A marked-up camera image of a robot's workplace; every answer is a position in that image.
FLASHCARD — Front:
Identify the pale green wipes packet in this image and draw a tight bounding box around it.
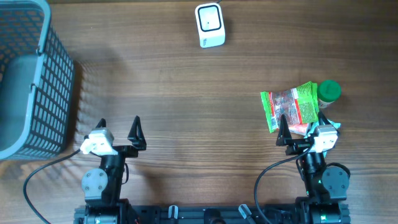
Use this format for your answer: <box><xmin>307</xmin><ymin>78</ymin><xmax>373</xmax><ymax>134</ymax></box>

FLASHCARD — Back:
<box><xmin>304</xmin><ymin>120</ymin><xmax>341</xmax><ymax>138</ymax></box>

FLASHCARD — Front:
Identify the grey plastic basket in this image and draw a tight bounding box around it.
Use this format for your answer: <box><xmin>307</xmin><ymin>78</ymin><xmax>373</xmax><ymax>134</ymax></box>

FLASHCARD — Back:
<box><xmin>1</xmin><ymin>0</ymin><xmax>75</xmax><ymax>160</ymax></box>

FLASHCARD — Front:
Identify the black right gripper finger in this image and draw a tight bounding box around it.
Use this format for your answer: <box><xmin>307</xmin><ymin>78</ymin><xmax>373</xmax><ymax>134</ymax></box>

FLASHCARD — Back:
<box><xmin>318</xmin><ymin>111</ymin><xmax>330</xmax><ymax>126</ymax></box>
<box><xmin>276</xmin><ymin>114</ymin><xmax>292</xmax><ymax>146</ymax></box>

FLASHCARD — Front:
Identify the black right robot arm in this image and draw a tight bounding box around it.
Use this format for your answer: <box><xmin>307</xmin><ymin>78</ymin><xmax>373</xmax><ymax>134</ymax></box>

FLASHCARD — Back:
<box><xmin>271</xmin><ymin>113</ymin><xmax>351</xmax><ymax>224</ymax></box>

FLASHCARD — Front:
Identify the green snack bag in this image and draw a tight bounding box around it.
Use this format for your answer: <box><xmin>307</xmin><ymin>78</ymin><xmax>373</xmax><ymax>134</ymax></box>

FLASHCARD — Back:
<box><xmin>261</xmin><ymin>82</ymin><xmax>319</xmax><ymax>133</ymax></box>

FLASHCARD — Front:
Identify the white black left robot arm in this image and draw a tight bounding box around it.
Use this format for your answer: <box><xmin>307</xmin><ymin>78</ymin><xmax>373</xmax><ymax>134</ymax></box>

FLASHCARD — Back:
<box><xmin>73</xmin><ymin>116</ymin><xmax>147</xmax><ymax>223</ymax></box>

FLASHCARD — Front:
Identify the green lid spice jar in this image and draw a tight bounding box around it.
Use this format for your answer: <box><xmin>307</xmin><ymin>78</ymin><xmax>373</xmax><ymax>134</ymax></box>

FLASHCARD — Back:
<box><xmin>317</xmin><ymin>80</ymin><xmax>341</xmax><ymax>109</ymax></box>

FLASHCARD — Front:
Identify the white barcode scanner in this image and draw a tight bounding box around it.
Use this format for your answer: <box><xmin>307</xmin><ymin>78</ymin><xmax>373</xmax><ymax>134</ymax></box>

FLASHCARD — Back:
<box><xmin>195</xmin><ymin>2</ymin><xmax>226</xmax><ymax>49</ymax></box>

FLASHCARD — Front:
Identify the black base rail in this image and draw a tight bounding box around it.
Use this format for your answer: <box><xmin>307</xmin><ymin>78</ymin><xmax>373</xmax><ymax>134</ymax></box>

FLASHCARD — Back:
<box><xmin>73</xmin><ymin>203</ymin><xmax>351</xmax><ymax>224</ymax></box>

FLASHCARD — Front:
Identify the white red tissue packet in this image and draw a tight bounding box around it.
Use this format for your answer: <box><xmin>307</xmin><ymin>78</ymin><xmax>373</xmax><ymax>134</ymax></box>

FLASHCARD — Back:
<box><xmin>289</xmin><ymin>123</ymin><xmax>311</xmax><ymax>136</ymax></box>

